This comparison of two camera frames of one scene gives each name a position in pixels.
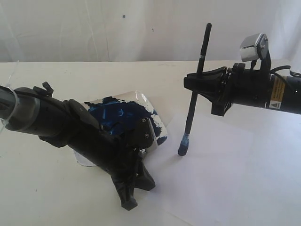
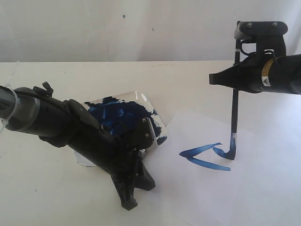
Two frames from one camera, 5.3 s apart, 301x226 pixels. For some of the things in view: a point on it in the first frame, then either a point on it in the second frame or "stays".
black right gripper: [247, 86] to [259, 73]
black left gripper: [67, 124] stays
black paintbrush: [183, 148] to [231, 155]
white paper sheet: [244, 169] stays
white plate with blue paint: [114, 113] stays
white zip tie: [8, 86] stays
